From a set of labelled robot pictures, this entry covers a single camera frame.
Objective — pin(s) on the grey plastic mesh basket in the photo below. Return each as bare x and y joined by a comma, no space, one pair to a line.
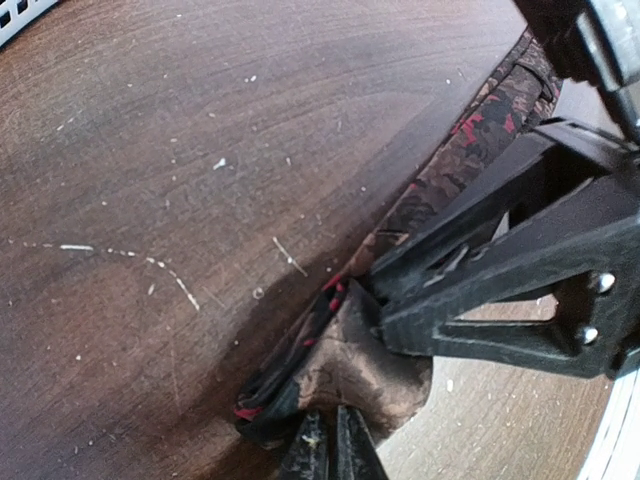
15,15

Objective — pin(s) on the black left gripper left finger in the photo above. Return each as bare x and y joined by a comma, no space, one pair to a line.
307,457

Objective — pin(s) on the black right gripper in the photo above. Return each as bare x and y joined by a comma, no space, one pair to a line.
595,42

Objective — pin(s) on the dark brown red patterned tie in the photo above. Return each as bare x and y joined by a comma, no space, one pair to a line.
330,356

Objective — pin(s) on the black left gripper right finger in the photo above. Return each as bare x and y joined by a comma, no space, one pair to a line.
355,456

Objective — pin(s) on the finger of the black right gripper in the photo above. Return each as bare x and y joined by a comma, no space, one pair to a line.
558,293
533,173

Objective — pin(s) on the front aluminium rail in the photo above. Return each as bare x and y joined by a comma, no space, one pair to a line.
614,453

